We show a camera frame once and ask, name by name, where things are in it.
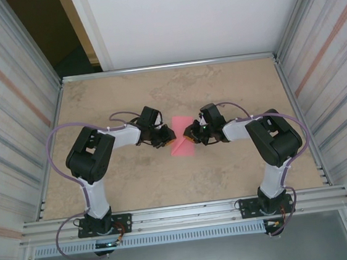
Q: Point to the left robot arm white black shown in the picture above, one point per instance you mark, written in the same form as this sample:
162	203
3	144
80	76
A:
89	157

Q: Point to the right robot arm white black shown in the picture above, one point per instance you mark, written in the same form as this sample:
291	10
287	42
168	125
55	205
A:
273	138

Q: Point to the small circuit board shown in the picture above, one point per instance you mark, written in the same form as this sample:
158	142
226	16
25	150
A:
275	223
106	244

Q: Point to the pink paper sheet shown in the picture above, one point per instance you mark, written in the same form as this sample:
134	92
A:
181	149

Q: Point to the aluminium table edge rail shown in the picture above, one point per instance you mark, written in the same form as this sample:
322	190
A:
288	93
170	66
52	149

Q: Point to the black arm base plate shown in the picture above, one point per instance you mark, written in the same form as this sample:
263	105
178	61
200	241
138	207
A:
247	209
124	222

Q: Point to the wide aluminium base rail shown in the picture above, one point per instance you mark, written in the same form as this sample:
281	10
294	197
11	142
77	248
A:
185	215

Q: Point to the white door frame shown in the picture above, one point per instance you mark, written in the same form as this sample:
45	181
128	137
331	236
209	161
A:
88	21

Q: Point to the grey sheet metal panel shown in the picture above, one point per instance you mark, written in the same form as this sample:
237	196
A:
190	258

